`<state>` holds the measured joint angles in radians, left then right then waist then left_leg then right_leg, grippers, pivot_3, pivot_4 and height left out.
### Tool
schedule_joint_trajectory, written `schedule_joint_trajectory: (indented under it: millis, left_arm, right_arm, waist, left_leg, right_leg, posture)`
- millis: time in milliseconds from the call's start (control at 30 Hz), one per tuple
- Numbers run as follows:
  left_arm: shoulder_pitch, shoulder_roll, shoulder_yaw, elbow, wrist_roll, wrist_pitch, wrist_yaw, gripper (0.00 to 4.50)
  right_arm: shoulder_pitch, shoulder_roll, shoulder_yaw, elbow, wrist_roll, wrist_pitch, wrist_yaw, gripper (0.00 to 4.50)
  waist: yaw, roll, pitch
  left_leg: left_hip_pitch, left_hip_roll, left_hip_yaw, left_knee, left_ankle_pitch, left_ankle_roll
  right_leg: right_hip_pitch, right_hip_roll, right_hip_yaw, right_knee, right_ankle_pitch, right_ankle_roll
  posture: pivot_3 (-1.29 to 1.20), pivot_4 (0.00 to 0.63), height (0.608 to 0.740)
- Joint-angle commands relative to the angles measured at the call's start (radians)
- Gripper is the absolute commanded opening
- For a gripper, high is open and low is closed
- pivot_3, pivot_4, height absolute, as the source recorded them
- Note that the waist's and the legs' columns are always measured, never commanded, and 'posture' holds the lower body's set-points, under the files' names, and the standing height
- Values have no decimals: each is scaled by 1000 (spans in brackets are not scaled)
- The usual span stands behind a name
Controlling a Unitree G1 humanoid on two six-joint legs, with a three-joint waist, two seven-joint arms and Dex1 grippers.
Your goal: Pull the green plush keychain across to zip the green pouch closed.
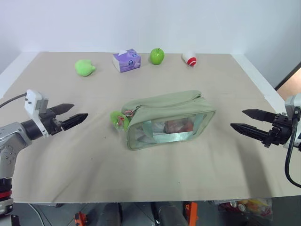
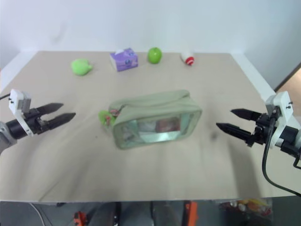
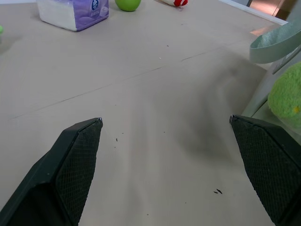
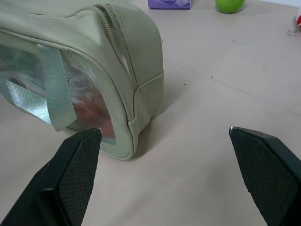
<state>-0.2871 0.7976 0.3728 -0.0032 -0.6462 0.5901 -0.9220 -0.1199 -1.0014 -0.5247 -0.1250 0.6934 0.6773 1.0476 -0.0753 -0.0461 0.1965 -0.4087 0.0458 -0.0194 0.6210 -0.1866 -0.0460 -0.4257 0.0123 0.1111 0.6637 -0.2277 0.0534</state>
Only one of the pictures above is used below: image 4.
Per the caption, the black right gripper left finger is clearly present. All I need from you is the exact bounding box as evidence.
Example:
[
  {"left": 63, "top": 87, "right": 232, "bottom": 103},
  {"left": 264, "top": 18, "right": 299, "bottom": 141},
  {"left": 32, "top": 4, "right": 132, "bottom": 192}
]
[{"left": 0, "top": 128, "right": 102, "bottom": 226}]

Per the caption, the pale green toiletry bag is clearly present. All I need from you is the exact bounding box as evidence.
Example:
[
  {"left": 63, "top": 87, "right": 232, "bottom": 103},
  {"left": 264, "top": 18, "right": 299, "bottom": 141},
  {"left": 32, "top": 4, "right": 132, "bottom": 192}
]
[{"left": 0, "top": 3, "right": 165, "bottom": 161}]

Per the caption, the purple tissue pack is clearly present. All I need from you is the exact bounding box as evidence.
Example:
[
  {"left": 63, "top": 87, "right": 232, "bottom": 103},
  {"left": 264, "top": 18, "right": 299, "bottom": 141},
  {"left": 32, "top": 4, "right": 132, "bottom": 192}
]
[{"left": 148, "top": 0, "right": 193, "bottom": 10}]

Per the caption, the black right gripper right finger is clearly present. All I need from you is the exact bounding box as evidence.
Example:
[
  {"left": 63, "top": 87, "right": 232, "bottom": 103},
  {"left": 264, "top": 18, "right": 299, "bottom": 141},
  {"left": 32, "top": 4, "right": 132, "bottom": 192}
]
[{"left": 228, "top": 126, "right": 301, "bottom": 226}]

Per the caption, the red and white keychain toy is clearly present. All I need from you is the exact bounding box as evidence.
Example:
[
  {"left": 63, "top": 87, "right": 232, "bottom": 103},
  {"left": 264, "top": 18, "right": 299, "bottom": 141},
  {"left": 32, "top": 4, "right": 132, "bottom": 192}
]
[{"left": 286, "top": 5, "right": 301, "bottom": 37}]

